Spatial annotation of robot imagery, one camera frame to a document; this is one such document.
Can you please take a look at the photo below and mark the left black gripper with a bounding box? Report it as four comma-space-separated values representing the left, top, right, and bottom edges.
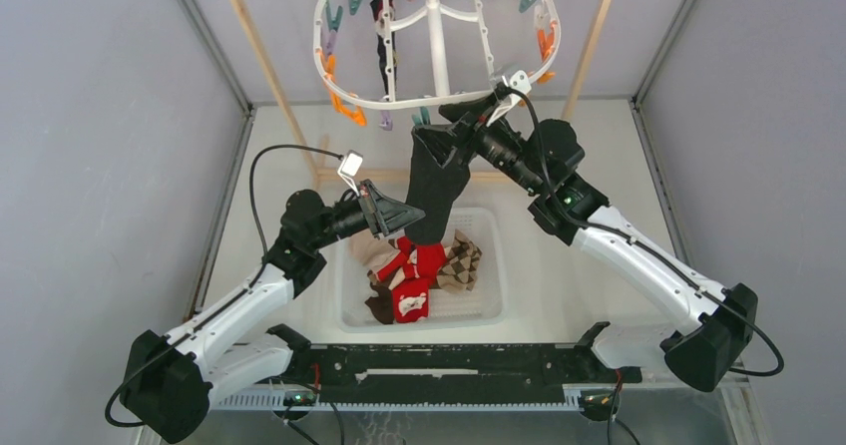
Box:
309, 180, 424, 251

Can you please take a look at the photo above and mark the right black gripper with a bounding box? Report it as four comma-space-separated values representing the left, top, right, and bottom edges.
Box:
412, 92, 544, 197

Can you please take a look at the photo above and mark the red sock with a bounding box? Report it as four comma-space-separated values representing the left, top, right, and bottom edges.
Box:
368, 236, 446, 289
391, 278, 432, 323

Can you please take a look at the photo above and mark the brown striped sock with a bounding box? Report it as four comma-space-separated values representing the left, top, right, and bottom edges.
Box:
365, 284, 395, 325

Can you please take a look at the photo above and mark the argyle brown sock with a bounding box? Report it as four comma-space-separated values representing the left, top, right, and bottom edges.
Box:
436, 229, 483, 294

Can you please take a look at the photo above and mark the beige sock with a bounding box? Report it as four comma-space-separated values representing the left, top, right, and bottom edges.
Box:
348, 230, 403, 281

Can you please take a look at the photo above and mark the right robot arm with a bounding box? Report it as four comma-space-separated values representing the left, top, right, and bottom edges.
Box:
408, 96, 760, 392

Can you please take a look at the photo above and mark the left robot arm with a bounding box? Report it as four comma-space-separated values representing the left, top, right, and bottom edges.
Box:
115, 180, 425, 444

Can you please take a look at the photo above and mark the white oval clip hanger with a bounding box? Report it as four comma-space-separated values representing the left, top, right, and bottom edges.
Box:
311, 0, 561, 130

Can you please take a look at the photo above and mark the white plastic laundry basket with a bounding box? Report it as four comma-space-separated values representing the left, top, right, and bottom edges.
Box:
334, 208, 509, 333

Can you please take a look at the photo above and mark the santa pattern dark sock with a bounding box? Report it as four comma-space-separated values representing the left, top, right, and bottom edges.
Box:
369, 0, 398, 101

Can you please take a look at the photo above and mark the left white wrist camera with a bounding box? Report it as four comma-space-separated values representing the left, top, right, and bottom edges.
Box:
336, 150, 364, 197

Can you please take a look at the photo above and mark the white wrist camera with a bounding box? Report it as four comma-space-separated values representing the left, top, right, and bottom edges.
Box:
336, 150, 364, 197
485, 68, 532, 126

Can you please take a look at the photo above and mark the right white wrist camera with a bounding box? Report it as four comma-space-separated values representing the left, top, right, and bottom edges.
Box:
485, 68, 532, 126

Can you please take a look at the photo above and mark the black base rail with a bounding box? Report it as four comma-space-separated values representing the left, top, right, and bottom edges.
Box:
272, 343, 641, 405

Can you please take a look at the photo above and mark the white cable duct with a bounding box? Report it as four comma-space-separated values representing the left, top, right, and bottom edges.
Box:
170, 388, 583, 411

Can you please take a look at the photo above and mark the wooden drying rack frame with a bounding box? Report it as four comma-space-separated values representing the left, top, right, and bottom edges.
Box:
228, 0, 613, 145

